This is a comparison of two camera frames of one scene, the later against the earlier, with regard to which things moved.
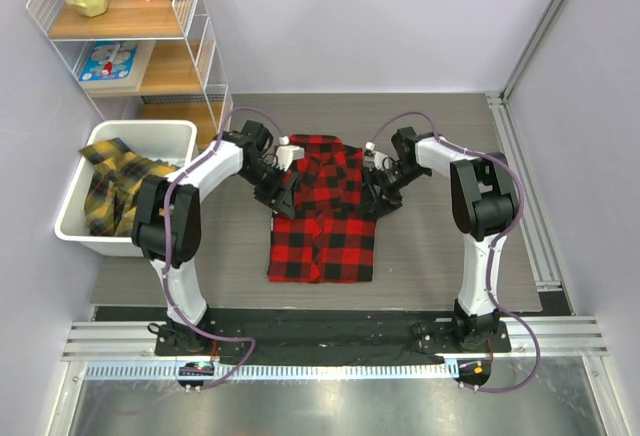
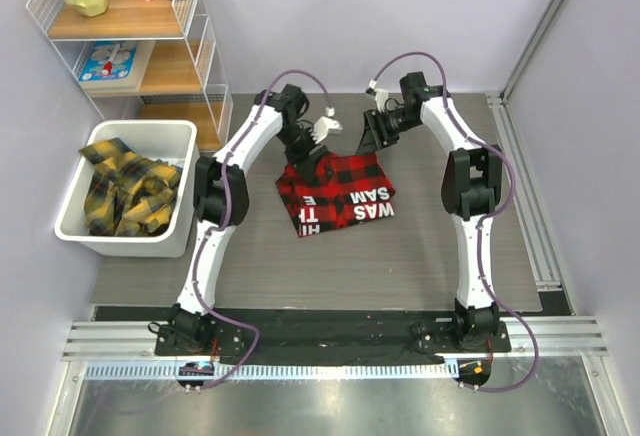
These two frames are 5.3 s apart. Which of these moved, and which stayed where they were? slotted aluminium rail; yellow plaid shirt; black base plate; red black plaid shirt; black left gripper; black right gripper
Moved: black left gripper; black right gripper; red black plaid shirt
Stayed: black base plate; slotted aluminium rail; yellow plaid shirt
